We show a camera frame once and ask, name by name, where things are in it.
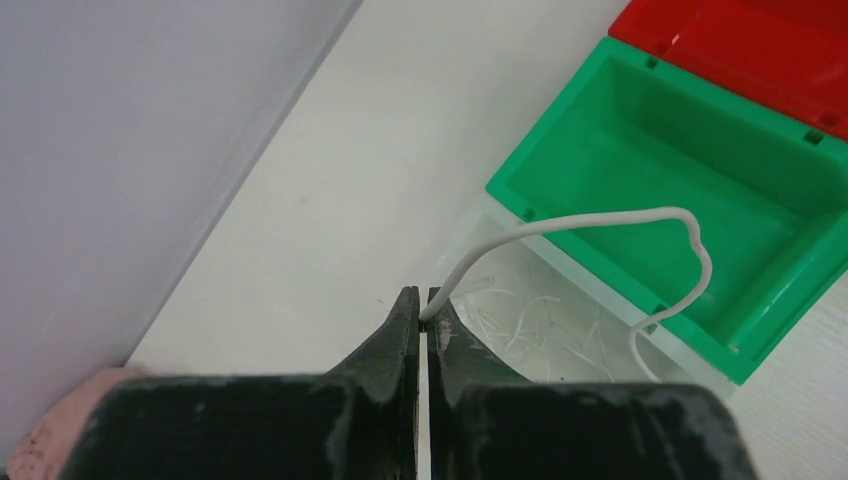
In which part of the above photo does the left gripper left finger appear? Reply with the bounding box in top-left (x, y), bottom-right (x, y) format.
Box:
top-left (61, 287), bottom-right (420, 479)

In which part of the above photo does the red plastic bin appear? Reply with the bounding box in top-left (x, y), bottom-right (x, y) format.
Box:
top-left (608, 0), bottom-right (847, 140)

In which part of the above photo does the clear plastic bin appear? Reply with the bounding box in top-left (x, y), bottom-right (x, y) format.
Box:
top-left (434, 194), bottom-right (737, 400)

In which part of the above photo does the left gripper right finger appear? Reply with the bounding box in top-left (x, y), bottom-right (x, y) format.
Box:
top-left (426, 303), bottom-right (757, 479)

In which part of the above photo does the green plastic bin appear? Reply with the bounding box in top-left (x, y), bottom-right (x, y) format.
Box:
top-left (486, 37), bottom-right (847, 385)

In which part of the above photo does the pink cloth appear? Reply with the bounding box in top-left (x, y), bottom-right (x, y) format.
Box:
top-left (6, 367), bottom-right (148, 479)

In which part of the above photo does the thin white cable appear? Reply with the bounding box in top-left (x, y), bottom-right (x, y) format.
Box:
top-left (463, 274), bottom-right (617, 382)

